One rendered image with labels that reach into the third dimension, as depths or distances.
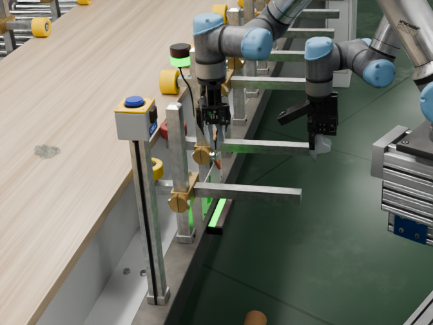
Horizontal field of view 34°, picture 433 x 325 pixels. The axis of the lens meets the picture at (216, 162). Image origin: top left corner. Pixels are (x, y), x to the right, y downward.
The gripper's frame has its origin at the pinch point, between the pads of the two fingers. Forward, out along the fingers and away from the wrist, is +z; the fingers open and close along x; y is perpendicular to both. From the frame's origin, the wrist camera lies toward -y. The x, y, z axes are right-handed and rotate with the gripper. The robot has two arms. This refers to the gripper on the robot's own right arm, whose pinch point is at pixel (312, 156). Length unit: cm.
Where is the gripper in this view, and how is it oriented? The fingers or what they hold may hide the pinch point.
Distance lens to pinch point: 210.2
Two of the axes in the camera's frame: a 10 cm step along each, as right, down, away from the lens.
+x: 2.2, -4.8, 8.5
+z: 0.8, 8.8, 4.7
